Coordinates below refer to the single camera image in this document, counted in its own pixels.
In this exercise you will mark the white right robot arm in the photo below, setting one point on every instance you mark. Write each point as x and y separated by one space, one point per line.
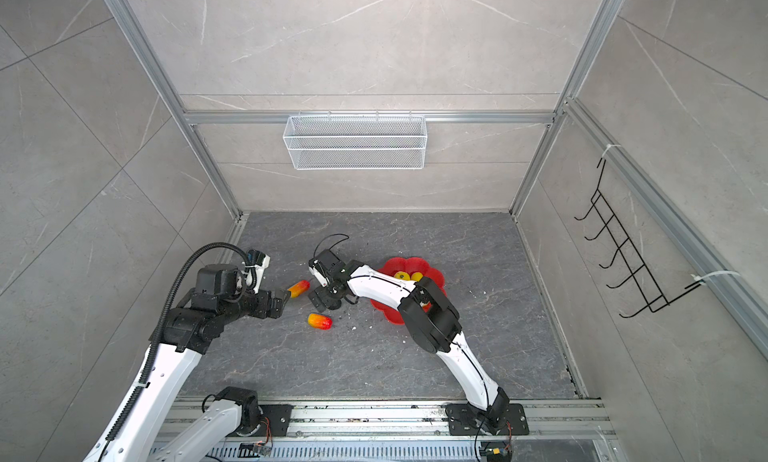
432 322

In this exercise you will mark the red yellow fake peach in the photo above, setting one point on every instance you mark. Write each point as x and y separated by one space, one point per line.
299 288

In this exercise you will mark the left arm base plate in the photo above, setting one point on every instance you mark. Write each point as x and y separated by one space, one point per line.
276 418

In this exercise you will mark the red yellow fake mango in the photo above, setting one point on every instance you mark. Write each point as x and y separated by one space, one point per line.
319 322

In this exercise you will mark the aluminium mounting rail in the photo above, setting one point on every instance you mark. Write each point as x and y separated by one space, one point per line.
418 430

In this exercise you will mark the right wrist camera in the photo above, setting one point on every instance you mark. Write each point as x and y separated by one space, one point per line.
326 267

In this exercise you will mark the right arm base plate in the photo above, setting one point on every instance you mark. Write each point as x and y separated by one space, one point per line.
464 419

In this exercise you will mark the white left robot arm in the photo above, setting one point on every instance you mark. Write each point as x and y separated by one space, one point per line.
222 294

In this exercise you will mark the black wire hook rack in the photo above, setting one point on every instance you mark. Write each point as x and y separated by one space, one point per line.
627 255

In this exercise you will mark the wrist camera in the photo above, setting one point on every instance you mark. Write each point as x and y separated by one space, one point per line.
326 267
256 264

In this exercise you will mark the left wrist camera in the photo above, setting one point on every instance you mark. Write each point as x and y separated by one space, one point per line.
256 264

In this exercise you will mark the white wire mesh basket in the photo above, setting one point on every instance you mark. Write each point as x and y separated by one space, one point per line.
356 142

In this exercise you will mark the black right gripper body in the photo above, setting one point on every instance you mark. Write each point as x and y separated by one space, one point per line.
327 296

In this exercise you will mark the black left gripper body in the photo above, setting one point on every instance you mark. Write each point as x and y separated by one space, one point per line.
262 309

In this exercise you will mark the red flower-shaped fruit bowl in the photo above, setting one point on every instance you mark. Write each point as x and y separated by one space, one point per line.
409 265

